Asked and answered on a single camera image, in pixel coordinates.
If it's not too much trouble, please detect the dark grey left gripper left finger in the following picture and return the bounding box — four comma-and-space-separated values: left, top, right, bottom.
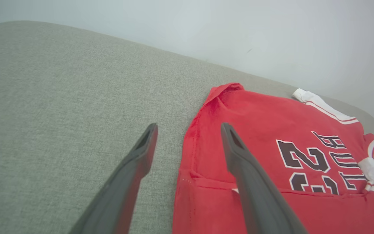
69, 123, 159, 234

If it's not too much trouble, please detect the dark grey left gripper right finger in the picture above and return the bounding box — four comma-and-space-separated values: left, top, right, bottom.
220, 122, 307, 234

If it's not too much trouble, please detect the red white basketball jersey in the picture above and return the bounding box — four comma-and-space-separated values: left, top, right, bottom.
172, 82, 374, 234

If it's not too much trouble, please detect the grey fabric sofa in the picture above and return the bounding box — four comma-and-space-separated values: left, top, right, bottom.
0, 20, 374, 234

